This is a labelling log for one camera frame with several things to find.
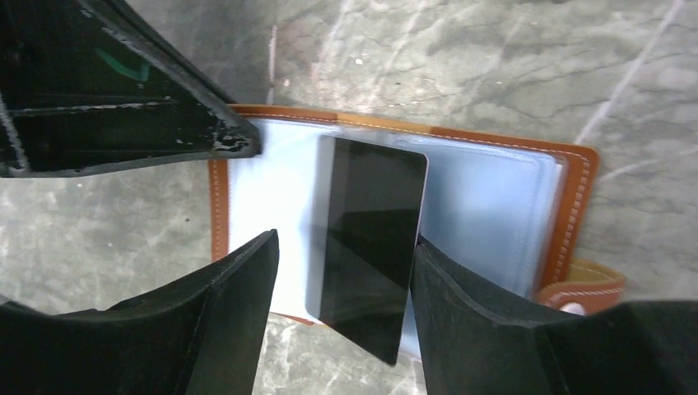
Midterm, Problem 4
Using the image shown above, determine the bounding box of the brown leather card holder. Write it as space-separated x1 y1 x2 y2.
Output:
207 103 628 361

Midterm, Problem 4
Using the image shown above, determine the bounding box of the single black card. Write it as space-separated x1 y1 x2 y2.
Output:
306 136 428 366

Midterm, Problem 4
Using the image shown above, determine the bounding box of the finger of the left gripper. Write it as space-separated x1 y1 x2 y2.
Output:
1 1 262 178

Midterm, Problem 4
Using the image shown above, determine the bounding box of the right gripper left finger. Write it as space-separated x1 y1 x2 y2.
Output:
1 230 279 394

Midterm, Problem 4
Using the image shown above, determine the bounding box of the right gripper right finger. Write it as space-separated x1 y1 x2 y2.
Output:
411 239 697 394

